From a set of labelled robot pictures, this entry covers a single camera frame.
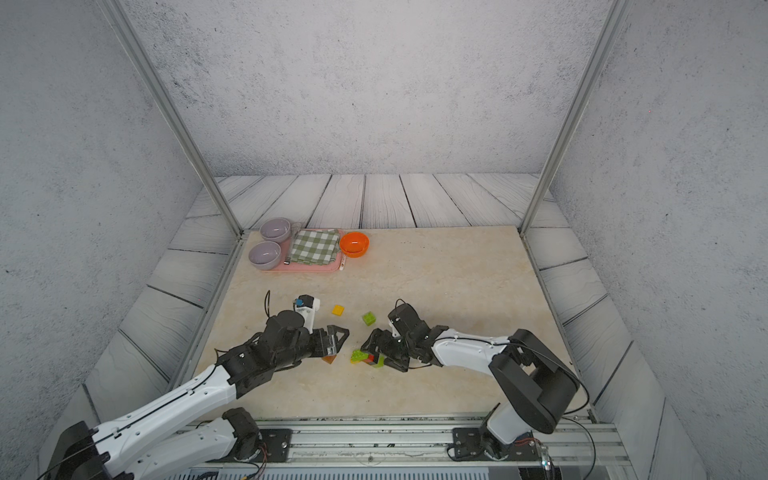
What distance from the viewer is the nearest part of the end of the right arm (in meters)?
0.65

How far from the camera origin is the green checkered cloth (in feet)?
3.72

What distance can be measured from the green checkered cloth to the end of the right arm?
425 millimetres
